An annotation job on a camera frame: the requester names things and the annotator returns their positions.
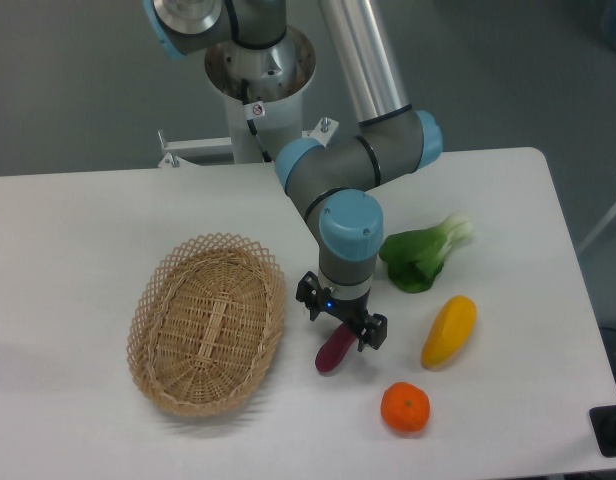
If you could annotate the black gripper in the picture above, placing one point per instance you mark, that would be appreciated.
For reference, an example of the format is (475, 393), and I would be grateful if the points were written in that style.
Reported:
(369, 329)

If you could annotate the purple sweet potato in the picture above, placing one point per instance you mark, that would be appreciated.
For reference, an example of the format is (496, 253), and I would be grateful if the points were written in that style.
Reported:
(333, 351)

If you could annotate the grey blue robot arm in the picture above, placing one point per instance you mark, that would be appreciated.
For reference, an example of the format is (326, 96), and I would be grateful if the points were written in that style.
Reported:
(330, 186)

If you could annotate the green bok choy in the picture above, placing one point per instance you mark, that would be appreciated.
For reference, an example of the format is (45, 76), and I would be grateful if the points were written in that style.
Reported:
(415, 258)

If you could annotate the yellow mango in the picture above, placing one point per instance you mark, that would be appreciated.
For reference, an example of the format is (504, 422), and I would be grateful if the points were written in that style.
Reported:
(450, 330)

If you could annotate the orange tangerine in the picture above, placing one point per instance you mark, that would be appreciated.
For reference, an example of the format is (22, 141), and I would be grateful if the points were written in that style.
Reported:
(405, 408)

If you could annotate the woven wicker basket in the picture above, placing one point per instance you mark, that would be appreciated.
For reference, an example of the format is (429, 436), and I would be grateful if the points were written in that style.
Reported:
(207, 326)

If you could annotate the black device at table edge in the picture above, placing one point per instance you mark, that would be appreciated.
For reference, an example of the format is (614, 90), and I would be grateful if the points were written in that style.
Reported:
(603, 420)

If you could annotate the white metal base frame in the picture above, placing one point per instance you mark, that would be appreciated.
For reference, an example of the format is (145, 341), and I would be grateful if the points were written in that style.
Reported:
(220, 150)

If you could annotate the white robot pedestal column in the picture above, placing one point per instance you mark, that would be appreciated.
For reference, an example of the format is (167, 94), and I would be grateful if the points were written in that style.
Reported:
(262, 90)

